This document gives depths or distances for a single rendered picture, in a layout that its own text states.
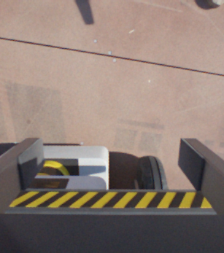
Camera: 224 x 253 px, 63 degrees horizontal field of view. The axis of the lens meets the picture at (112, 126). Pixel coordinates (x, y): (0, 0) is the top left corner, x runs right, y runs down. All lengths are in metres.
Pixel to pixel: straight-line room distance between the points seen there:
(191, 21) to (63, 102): 0.39
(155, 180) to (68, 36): 0.41
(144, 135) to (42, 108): 0.30
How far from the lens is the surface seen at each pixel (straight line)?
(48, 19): 0.55
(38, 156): 0.16
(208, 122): 0.59
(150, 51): 0.52
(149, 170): 0.44
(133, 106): 0.52
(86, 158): 0.42
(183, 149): 0.16
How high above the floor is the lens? 0.51
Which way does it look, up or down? 74 degrees down
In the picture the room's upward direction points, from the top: 179 degrees counter-clockwise
